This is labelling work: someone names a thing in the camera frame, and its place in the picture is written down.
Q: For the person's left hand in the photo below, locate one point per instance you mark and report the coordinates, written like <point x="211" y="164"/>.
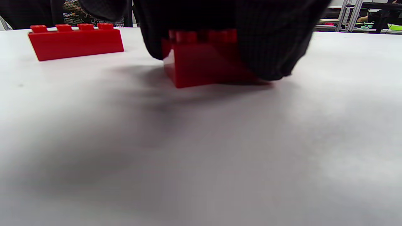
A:
<point x="270" y="37"/>

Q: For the red square toy brick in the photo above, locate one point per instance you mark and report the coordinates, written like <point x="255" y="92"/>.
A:
<point x="201" y="66"/>

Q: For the green object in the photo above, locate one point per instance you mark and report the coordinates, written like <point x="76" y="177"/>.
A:
<point x="395" y="27"/>

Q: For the red long toy brick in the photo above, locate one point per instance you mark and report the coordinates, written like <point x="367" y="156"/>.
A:
<point x="78" y="44"/>

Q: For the grey metal shelf frame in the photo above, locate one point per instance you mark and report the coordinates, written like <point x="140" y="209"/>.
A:
<point x="344" y="15"/>

